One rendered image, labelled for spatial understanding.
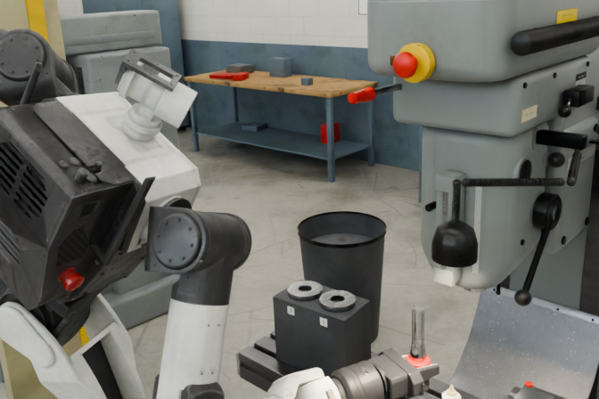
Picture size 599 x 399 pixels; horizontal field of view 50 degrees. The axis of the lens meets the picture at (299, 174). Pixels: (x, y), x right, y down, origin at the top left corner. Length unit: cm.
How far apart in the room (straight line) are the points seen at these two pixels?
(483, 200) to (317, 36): 594
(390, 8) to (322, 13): 592
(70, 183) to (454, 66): 58
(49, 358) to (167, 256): 40
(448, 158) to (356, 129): 567
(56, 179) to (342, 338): 86
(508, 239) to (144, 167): 65
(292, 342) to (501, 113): 86
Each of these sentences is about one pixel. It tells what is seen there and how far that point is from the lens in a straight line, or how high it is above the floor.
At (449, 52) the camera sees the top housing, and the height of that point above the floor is 178.
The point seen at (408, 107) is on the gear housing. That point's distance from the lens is 116.
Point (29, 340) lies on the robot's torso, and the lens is 127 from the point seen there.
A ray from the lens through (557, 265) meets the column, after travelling 169.
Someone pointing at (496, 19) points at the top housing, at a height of 182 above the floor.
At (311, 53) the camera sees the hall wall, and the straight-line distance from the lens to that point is 709.
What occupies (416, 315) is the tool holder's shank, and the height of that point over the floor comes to 126.
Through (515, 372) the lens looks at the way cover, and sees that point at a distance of 174.
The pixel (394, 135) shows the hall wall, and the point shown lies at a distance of 657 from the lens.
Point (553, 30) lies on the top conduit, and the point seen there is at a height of 180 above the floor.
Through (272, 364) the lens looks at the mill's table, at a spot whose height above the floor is 94.
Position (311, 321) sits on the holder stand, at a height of 109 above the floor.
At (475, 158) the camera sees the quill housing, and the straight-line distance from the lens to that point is 115.
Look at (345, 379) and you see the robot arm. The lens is 123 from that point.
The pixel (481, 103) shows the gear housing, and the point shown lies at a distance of 109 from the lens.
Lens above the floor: 189
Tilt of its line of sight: 17 degrees down
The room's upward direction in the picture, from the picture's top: 3 degrees counter-clockwise
